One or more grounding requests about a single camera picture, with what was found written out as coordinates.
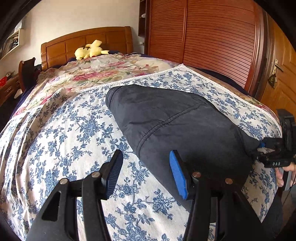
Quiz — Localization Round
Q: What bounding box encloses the black jacket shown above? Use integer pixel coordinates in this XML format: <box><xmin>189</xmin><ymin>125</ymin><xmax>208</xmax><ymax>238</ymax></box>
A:
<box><xmin>105</xmin><ymin>84</ymin><xmax>261</xmax><ymax>212</ymax></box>

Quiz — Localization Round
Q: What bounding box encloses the person's right hand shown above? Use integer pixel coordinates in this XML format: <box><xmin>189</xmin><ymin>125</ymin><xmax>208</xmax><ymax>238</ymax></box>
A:
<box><xmin>274</xmin><ymin>162</ymin><xmax>296</xmax><ymax>188</ymax></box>

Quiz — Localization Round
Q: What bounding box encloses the wooden door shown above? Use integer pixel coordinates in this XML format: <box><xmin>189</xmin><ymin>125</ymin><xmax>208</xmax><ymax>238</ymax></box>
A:
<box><xmin>258</xmin><ymin>16</ymin><xmax>295</xmax><ymax>115</ymax></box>

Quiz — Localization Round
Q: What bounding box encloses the blue floral bedsheet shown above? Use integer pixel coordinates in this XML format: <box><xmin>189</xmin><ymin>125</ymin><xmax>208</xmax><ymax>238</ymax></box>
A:
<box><xmin>1</xmin><ymin>65</ymin><xmax>281</xmax><ymax>240</ymax></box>

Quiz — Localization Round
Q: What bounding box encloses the wooden louvered wardrobe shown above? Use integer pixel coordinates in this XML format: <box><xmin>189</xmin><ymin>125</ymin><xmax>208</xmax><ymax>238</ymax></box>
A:
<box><xmin>138</xmin><ymin>1</ymin><xmax>267</xmax><ymax>95</ymax></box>

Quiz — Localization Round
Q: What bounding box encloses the wooden desk cabinet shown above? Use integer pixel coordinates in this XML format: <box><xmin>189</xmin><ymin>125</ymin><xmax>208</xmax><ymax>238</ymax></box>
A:
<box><xmin>0</xmin><ymin>75</ymin><xmax>20</xmax><ymax>106</ymax></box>

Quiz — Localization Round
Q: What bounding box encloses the pink floral quilt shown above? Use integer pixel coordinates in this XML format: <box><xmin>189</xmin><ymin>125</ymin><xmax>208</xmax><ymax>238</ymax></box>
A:
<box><xmin>14</xmin><ymin>52</ymin><xmax>179</xmax><ymax>117</ymax></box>

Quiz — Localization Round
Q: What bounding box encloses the red bowl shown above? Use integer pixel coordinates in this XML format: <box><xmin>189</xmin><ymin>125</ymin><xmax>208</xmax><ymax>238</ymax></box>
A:
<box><xmin>0</xmin><ymin>76</ymin><xmax>7</xmax><ymax>87</ymax></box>

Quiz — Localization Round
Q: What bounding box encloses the wooden chair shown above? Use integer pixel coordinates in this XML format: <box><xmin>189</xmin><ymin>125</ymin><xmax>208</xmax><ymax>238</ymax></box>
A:
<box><xmin>18</xmin><ymin>57</ymin><xmax>36</xmax><ymax>92</ymax></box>

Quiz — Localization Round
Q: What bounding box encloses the yellow plush toy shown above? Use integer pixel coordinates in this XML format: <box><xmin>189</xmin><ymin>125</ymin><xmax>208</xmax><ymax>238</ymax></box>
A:
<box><xmin>74</xmin><ymin>40</ymin><xmax>109</xmax><ymax>60</ymax></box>

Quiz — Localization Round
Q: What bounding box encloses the wooden headboard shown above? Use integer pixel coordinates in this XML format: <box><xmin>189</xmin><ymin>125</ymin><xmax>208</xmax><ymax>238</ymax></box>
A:
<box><xmin>41</xmin><ymin>26</ymin><xmax>133</xmax><ymax>71</ymax></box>

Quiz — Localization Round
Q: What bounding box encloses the brass door handle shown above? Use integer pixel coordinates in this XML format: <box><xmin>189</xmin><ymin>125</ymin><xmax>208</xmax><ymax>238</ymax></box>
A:
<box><xmin>268</xmin><ymin>59</ymin><xmax>283</xmax><ymax>88</ymax></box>

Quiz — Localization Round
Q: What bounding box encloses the white wall shelf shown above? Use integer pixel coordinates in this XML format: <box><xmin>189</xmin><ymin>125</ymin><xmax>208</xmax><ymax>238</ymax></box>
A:
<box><xmin>1</xmin><ymin>19</ymin><xmax>25</xmax><ymax>59</ymax></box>

